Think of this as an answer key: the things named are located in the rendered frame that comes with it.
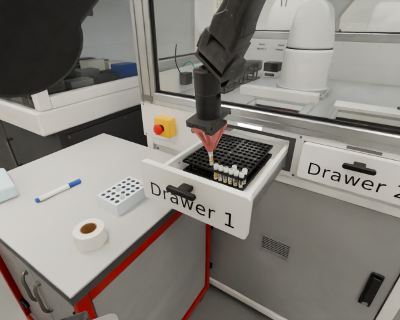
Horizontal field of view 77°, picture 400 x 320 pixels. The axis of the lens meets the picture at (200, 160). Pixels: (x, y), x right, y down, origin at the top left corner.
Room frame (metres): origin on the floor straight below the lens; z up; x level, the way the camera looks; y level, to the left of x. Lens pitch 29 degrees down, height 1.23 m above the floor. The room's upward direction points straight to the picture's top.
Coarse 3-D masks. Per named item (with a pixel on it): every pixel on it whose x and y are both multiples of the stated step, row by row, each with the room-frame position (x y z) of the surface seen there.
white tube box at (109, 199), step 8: (120, 184) 0.64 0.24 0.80; (128, 184) 0.64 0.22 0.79; (136, 184) 0.63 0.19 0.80; (104, 192) 0.59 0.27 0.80; (112, 192) 0.59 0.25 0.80; (120, 192) 0.59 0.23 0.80; (128, 192) 0.59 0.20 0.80; (136, 192) 0.59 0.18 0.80; (144, 192) 0.62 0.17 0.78; (104, 200) 0.56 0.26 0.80; (112, 200) 0.57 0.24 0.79; (120, 200) 0.56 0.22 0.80; (128, 200) 0.57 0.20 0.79; (136, 200) 0.59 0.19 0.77; (104, 208) 0.56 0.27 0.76; (112, 208) 0.54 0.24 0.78; (120, 208) 0.54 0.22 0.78; (128, 208) 0.56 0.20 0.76
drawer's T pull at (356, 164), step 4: (344, 164) 0.56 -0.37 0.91; (348, 164) 0.55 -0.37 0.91; (352, 164) 0.55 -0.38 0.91; (356, 164) 0.55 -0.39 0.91; (360, 164) 0.55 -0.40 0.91; (364, 164) 0.55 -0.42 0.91; (344, 168) 0.55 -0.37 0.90; (348, 168) 0.55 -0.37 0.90; (352, 168) 0.54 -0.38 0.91; (356, 168) 0.54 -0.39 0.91; (360, 168) 0.54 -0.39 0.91; (364, 168) 0.53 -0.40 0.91; (368, 168) 0.53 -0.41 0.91; (360, 172) 0.54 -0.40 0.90; (364, 172) 0.53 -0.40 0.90; (368, 172) 0.53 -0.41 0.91; (372, 172) 0.52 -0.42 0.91; (376, 172) 0.52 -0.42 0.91
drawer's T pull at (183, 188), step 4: (184, 184) 0.47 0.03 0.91; (188, 184) 0.47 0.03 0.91; (168, 188) 0.45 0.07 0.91; (172, 188) 0.45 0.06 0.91; (176, 188) 0.45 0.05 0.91; (180, 188) 0.45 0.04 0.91; (184, 188) 0.45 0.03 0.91; (188, 188) 0.45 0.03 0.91; (192, 188) 0.46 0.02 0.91; (172, 192) 0.45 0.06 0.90; (176, 192) 0.44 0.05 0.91; (180, 192) 0.44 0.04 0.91; (184, 192) 0.43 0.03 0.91; (188, 192) 0.43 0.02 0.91; (180, 196) 0.44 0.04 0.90; (184, 196) 0.43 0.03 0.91; (188, 196) 0.42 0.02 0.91; (192, 196) 0.42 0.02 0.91; (192, 200) 0.42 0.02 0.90
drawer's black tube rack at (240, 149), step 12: (228, 144) 0.70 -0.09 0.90; (240, 144) 0.70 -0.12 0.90; (252, 144) 0.70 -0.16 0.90; (264, 144) 0.70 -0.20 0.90; (192, 156) 0.62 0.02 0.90; (204, 156) 0.62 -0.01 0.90; (216, 156) 0.62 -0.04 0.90; (228, 156) 0.62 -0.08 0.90; (240, 156) 0.62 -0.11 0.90; (252, 156) 0.62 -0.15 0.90; (264, 156) 0.63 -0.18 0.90; (192, 168) 0.60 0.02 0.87; (240, 168) 0.56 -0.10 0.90; (252, 168) 0.55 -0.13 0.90; (216, 180) 0.54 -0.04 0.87
